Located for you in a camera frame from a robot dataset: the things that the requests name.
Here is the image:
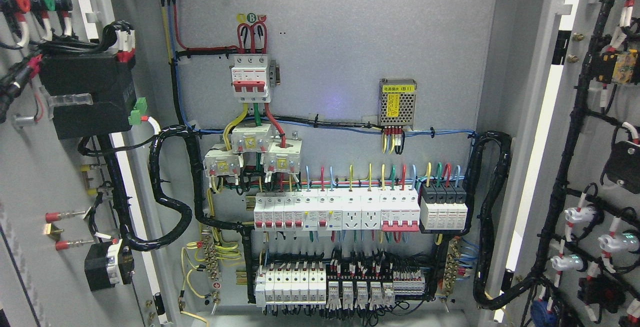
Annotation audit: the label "grey cabinet door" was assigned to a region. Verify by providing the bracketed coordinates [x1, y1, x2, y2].
[0, 0, 175, 327]
[505, 0, 639, 327]

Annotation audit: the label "white current transformers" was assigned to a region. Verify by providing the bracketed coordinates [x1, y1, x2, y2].
[203, 122, 302, 184]

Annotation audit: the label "metal mesh power supply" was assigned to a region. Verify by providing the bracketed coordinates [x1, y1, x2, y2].
[378, 78, 418, 127]

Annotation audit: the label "white socket breaker row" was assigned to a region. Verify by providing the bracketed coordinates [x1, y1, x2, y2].
[253, 187, 420, 236]

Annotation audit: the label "red white main breaker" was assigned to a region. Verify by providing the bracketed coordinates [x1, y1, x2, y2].
[230, 53, 281, 104]

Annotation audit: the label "black white surge protector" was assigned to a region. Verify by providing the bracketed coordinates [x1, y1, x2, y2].
[420, 183, 468, 236]

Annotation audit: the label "lower white breaker row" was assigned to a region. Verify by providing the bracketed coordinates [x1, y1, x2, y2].
[254, 259, 328, 310]

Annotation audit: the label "black digital power meter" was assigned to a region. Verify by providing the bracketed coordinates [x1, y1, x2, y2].
[39, 52, 147, 140]

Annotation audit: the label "black cable loom left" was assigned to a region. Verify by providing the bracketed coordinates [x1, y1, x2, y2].
[77, 124, 256, 304]

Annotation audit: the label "black cable loom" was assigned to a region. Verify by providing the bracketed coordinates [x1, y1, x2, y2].
[468, 131, 514, 311]
[77, 124, 256, 304]

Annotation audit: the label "black cable loom right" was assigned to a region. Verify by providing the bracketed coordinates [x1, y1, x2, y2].
[468, 131, 514, 311]

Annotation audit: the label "white rotary selector switch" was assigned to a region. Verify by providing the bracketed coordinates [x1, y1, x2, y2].
[84, 239, 135, 292]

